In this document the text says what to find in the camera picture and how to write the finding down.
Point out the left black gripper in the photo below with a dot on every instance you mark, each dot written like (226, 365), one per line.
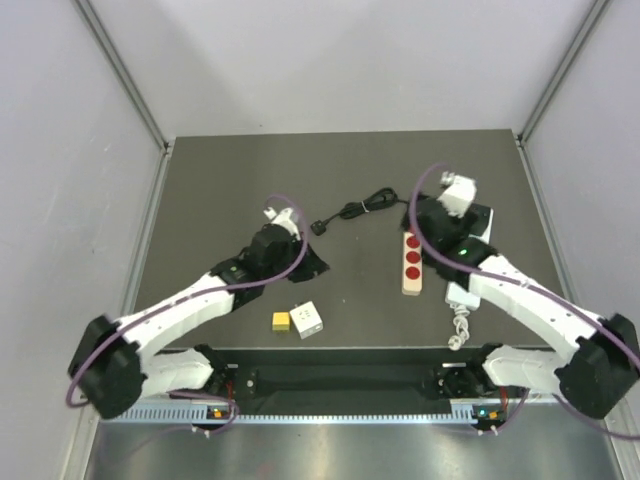
(311, 265)

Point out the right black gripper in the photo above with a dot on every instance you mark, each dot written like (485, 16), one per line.
(464, 223)

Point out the white red power strip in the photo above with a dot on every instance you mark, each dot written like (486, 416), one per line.
(412, 268)

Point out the yellow USB charger plug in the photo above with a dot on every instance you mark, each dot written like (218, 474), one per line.
(281, 322)

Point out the black adapter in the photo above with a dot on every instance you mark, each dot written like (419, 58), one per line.
(482, 225)

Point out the white multi-socket power strip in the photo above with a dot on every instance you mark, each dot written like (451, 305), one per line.
(457, 296)

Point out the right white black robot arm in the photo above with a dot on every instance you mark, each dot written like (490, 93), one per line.
(591, 362)

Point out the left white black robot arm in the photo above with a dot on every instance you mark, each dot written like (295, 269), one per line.
(119, 362)

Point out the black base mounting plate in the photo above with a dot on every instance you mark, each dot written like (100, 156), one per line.
(429, 372)

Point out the grey slotted cable duct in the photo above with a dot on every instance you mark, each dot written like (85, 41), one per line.
(203, 413)

